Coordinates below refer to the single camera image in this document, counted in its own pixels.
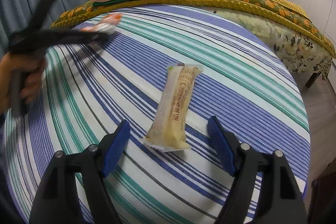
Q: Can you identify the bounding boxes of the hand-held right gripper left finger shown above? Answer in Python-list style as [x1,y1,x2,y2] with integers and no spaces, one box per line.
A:
[29,119,131,224]

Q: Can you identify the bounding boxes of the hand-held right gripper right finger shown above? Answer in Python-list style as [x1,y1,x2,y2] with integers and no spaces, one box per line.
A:
[207,116,307,224]

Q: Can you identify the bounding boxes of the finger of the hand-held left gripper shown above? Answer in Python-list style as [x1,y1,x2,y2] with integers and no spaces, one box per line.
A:
[46,30,109,45]

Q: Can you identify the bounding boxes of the orange white wrapper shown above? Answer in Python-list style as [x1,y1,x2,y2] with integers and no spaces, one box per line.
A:
[80,13,122,35]

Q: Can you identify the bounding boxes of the cream snack bar wrapper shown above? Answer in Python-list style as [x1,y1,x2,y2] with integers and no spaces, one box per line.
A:
[143,63,204,152]

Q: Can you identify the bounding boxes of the person's left hand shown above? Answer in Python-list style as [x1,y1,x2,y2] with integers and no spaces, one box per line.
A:
[0,52,47,114]

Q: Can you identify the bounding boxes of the striped tablecloth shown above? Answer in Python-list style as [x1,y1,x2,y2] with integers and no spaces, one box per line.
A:
[3,5,311,224]

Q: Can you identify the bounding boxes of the bed with floral sheet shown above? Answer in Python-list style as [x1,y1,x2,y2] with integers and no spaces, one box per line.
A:
[139,0,332,88]

